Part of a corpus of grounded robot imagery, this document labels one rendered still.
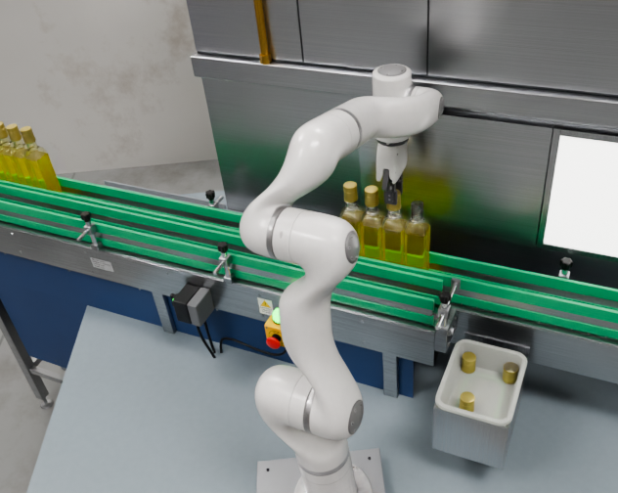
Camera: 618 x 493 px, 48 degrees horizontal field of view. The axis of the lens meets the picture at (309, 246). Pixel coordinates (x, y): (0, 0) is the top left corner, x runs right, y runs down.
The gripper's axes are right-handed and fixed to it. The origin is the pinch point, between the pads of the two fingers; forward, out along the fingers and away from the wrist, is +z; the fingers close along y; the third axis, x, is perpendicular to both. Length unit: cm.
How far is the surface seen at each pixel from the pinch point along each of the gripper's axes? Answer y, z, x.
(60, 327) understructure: 12, 75, -123
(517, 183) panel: -11.9, 0.1, 27.2
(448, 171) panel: -12.0, -0.1, 10.3
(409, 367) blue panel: 13.4, 45.9, 8.2
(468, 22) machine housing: -15.0, -36.9, 12.7
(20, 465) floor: 40, 133, -144
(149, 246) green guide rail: 12, 24, -70
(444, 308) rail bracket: 15.8, 19.3, 17.4
